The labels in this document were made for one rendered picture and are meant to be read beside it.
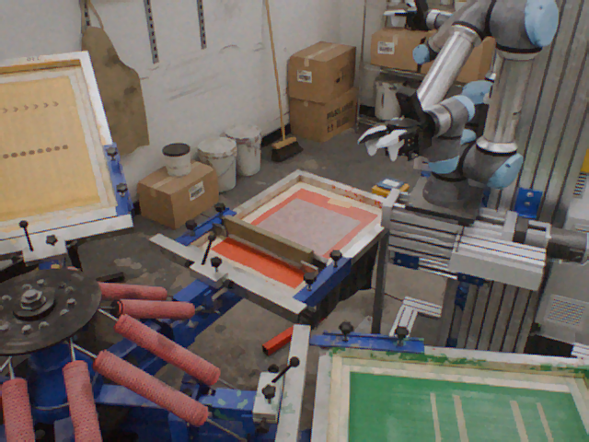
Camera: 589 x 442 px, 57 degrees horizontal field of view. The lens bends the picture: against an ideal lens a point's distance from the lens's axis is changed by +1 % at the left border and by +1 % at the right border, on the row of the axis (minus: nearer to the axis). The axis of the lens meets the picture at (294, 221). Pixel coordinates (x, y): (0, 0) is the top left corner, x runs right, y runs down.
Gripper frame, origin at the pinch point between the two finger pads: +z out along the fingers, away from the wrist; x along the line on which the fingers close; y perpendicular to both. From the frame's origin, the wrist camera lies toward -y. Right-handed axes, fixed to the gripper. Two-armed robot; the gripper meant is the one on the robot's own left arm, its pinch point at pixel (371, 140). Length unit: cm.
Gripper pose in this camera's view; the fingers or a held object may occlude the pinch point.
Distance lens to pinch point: 120.1
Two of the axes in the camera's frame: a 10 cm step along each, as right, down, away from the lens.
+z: -7.5, 3.7, -5.5
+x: -6.5, -2.8, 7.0
